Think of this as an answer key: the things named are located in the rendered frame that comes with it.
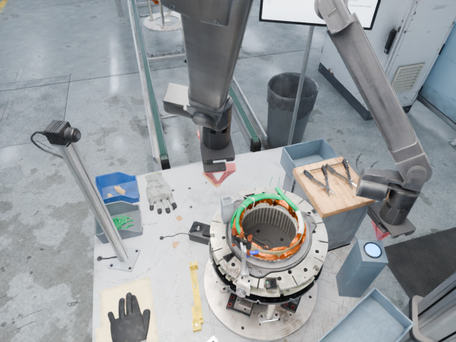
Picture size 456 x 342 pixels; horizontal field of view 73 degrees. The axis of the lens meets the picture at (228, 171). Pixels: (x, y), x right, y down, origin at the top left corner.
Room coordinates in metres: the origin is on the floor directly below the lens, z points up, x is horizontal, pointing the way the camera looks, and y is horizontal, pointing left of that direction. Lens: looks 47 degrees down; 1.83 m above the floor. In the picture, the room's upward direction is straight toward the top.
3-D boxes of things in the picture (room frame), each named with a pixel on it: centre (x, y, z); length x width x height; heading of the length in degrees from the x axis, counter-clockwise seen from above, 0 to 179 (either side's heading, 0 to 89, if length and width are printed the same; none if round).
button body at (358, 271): (0.44, -0.41, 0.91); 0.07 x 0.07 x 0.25; 86
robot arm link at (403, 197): (0.45, -0.40, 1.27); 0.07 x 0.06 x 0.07; 69
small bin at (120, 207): (0.68, 0.42, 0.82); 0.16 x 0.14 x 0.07; 105
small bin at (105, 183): (0.84, 0.47, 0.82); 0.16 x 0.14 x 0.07; 107
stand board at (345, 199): (0.66, -0.34, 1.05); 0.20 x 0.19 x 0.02; 18
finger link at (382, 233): (0.45, -0.40, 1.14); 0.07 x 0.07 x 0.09; 16
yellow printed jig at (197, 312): (0.40, 0.11, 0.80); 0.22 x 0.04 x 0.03; 9
